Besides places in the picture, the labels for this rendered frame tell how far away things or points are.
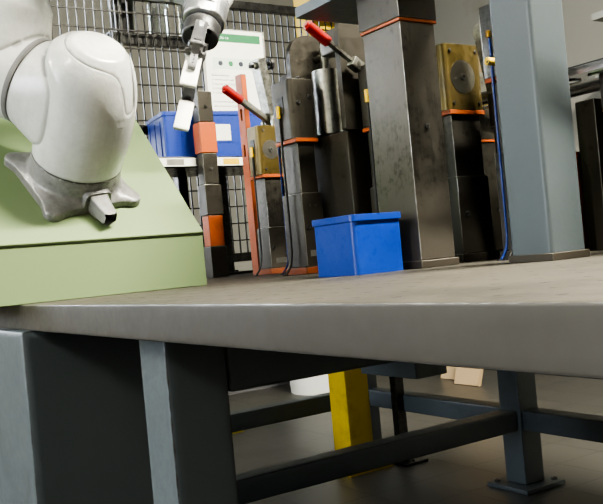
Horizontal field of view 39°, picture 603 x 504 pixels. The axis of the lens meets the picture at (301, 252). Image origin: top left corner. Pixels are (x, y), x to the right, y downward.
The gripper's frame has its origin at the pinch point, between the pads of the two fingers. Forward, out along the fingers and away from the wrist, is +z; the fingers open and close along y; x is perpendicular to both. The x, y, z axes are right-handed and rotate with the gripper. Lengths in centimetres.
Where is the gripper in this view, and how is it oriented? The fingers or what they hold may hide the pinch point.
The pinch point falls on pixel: (185, 104)
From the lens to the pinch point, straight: 166.0
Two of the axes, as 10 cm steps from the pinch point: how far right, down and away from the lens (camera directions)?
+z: -1.1, 8.7, -4.9
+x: 9.7, 2.0, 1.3
